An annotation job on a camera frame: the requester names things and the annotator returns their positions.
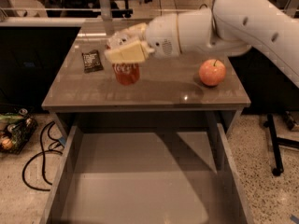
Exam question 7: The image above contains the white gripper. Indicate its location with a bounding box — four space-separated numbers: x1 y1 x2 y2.
104 14 180 63

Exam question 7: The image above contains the red coke can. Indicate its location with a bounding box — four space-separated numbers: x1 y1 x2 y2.
112 63 140 86

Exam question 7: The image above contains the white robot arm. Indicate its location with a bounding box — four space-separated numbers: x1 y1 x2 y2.
105 0 299 86

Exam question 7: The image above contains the grey counter cabinet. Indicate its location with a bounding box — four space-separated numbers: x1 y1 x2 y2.
42 22 250 133

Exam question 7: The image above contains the grey open top drawer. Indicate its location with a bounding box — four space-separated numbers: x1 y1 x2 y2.
39 126 254 224

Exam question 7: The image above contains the dark snack packet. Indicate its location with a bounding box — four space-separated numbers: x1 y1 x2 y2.
82 49 104 73

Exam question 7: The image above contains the red apple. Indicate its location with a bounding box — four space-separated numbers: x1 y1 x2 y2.
198 59 226 87

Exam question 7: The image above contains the black stand with wheel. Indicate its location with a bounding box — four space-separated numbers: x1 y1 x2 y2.
263 114 299 176

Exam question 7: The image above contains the black floor cable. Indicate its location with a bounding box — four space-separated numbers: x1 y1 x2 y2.
21 120 64 192

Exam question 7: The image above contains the black wire basket with items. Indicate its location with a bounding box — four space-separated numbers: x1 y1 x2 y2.
0 108 37 154

